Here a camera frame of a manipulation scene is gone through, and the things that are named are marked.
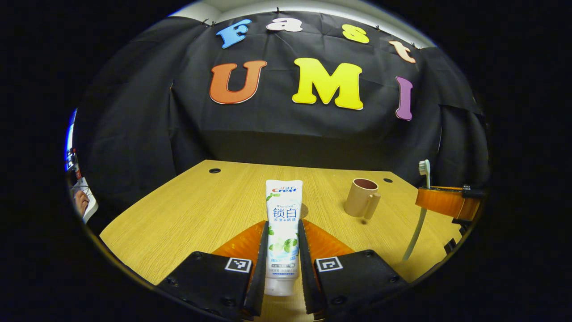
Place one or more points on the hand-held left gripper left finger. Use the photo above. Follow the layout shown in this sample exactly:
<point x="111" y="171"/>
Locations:
<point x="260" y="286"/>

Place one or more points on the wooden desktop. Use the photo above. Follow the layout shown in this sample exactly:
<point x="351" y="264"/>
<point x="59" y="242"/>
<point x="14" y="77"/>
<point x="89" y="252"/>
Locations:
<point x="187" y="214"/>

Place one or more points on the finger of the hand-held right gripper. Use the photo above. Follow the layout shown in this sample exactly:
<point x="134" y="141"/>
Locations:
<point x="442" y="201"/>

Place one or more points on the white toothpaste tube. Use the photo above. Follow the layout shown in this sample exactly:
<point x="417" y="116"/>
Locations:
<point x="283" y="223"/>

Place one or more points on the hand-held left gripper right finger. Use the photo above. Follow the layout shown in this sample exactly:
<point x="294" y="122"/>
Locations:
<point x="307" y="286"/>

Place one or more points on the small red bottle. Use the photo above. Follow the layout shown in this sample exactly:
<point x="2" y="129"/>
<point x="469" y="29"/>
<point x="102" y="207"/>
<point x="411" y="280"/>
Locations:
<point x="77" y="167"/>

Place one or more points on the black backdrop cloth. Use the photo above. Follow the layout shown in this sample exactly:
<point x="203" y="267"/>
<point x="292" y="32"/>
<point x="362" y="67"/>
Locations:
<point x="134" y="134"/>

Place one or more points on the white toothbrush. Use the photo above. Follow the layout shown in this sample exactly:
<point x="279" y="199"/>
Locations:
<point x="418" y="232"/>

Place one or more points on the brown round coaster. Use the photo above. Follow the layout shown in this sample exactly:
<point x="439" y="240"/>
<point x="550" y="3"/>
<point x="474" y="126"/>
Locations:
<point x="305" y="210"/>

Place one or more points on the computer monitor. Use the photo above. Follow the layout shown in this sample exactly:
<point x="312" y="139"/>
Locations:
<point x="70" y="138"/>

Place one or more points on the beige cup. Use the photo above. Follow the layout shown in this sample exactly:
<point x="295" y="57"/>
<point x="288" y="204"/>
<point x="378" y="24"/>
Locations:
<point x="357" y="201"/>

